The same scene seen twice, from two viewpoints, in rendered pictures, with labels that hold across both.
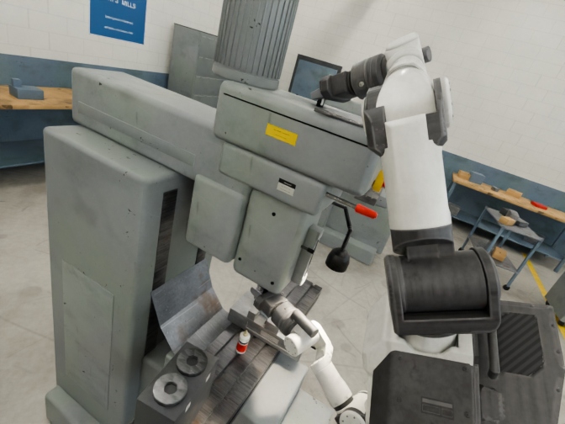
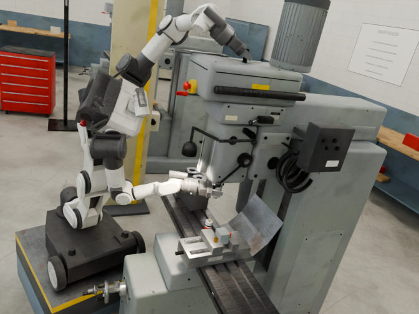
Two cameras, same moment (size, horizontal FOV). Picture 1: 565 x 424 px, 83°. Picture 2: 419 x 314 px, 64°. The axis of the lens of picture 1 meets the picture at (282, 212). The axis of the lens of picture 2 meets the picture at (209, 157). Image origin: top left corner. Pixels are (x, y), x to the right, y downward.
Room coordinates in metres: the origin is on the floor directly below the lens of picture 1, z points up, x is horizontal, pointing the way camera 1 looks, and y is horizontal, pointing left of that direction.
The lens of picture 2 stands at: (1.93, -1.21, 2.07)
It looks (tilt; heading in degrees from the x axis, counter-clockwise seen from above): 23 degrees down; 133
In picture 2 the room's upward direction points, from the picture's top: 11 degrees clockwise
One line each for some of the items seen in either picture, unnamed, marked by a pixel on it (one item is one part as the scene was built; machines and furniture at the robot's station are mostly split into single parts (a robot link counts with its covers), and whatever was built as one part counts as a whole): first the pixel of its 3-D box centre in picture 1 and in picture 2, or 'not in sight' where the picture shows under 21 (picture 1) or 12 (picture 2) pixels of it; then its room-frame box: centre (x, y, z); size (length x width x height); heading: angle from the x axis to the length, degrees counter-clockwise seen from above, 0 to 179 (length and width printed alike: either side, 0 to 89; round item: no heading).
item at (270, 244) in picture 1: (278, 233); (227, 147); (0.93, -0.01, 1.47); 0.21 x 0.19 x 0.32; 160
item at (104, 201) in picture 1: (134, 299); (288, 243); (1.15, 0.57, 0.78); 0.50 x 0.47 x 1.56; 70
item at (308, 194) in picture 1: (286, 171); (242, 107); (0.95, 0.03, 1.68); 0.34 x 0.24 x 0.10; 70
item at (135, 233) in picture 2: not in sight; (135, 245); (0.38, -0.09, 0.50); 0.20 x 0.05 x 0.20; 178
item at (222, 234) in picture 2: not in sight; (222, 235); (1.07, -0.06, 1.04); 0.06 x 0.05 x 0.06; 162
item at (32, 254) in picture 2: not in sight; (83, 270); (0.13, -0.35, 0.20); 0.78 x 0.68 x 0.40; 178
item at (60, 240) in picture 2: not in sight; (84, 226); (0.13, -0.35, 0.59); 0.64 x 0.52 x 0.33; 178
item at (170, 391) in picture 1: (177, 395); (193, 187); (0.61, 0.14, 1.03); 0.22 x 0.12 x 0.20; 167
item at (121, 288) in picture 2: not in sight; (112, 290); (0.76, -0.48, 0.63); 0.16 x 0.12 x 0.12; 70
